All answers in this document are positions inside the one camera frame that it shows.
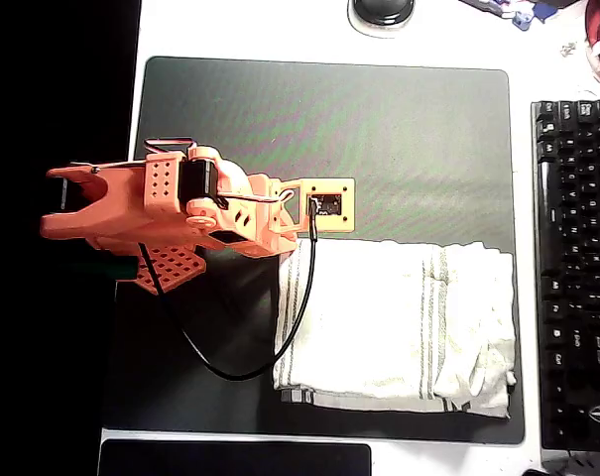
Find orange perforated base plate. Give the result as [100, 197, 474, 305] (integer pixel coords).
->
[133, 241, 207, 298]

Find dark desk mat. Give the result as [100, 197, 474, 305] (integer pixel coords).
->
[103, 56, 527, 446]

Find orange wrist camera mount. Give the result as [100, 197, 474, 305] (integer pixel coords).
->
[279, 177, 356, 234]

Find white striped towel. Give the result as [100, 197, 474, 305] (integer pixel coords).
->
[272, 237, 520, 420]

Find blue plastic parts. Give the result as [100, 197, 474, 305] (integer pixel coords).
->
[460, 0, 578, 32]

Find black camera cable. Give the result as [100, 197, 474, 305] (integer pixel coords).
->
[138, 196, 321, 382]

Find black keyboard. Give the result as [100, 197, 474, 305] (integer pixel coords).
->
[530, 98, 600, 453]

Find black flat tablet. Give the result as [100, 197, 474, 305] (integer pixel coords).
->
[98, 438, 374, 476]

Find round dark glass cup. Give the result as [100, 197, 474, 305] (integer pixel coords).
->
[346, 0, 417, 36]

